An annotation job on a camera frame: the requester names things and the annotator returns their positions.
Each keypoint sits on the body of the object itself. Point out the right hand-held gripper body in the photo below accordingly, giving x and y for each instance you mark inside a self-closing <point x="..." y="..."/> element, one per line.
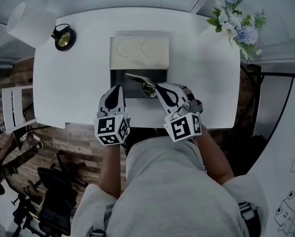
<point x="179" y="128"/>

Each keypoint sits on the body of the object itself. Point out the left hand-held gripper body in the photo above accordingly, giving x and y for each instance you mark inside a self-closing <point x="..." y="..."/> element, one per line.
<point x="105" y="130"/>

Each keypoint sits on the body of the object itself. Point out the gold small tool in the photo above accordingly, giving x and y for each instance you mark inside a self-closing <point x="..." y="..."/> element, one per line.
<point x="149" y="89"/>

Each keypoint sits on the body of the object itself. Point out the beige and black container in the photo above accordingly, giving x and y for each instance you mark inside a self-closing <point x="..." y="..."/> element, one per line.
<point x="137" y="55"/>

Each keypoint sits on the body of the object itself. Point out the person's left forearm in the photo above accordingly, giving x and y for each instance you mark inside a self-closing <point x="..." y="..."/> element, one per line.
<point x="111" y="169"/>

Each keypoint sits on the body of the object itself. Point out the person's right forearm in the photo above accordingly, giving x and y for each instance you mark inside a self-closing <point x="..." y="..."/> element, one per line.
<point x="215" y="157"/>

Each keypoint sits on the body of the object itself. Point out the person's right hand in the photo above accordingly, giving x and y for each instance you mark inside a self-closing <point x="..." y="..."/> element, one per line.
<point x="189" y="94"/>

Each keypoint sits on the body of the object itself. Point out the person's grey shirt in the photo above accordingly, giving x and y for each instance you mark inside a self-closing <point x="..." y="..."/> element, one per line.
<point x="167" y="189"/>

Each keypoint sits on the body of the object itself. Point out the black office chair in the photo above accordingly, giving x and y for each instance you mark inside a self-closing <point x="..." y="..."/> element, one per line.
<point x="55" y="189"/>

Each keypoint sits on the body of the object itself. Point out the black and gold lamp base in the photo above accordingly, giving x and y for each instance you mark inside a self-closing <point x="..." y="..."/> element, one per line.
<point x="63" y="42"/>

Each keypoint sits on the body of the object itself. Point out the white slatted chair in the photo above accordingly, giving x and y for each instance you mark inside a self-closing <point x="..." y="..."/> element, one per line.
<point x="8" y="107"/>

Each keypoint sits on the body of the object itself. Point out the whiteboard with drawings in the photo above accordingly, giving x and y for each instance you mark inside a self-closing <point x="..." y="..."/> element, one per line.
<point x="280" y="144"/>

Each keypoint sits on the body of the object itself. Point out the white and blue flower bouquet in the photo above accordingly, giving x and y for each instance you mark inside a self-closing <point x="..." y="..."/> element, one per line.
<point x="238" y="26"/>

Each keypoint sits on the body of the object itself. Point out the black metal stand frame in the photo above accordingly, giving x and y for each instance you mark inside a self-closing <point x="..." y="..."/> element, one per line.
<point x="258" y="83"/>

